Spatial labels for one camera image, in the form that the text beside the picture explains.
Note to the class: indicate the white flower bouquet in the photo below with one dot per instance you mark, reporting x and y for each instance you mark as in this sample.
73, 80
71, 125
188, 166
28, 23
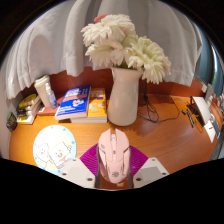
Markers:
113, 43

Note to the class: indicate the yellow and black book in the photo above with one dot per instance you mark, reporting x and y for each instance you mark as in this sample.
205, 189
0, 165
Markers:
28, 100

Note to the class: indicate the brown book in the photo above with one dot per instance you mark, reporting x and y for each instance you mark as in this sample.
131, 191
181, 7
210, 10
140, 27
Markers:
46, 111

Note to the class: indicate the round cartoon mouse pad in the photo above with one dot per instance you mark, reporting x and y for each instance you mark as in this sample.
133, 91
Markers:
53, 148

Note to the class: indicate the cream lidded tumbler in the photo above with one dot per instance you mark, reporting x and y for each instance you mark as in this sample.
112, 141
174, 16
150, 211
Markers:
41, 91

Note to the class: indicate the white paper sheet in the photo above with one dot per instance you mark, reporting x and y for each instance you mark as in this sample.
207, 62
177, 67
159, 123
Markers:
210, 130

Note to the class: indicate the orange book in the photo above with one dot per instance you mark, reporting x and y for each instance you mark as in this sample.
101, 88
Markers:
98, 105

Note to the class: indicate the blue book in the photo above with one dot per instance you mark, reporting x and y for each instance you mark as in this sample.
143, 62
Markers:
73, 103

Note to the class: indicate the window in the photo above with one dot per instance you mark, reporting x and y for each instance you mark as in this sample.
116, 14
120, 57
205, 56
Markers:
211, 60

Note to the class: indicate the pink computer mouse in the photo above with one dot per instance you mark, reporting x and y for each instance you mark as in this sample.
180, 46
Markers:
114, 155

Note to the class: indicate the dark green mug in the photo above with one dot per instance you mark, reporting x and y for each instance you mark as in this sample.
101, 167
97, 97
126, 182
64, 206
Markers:
11, 121

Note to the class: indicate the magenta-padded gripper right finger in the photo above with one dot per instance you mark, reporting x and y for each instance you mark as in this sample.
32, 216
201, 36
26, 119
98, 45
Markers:
151, 171

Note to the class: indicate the white laptop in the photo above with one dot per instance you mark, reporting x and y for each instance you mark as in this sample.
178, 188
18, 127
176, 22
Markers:
201, 110

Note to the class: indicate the white curtain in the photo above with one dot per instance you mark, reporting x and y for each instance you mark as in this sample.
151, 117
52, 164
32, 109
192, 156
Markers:
53, 40

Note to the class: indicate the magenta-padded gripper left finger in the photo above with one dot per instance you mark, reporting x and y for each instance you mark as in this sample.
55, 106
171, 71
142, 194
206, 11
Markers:
75, 171

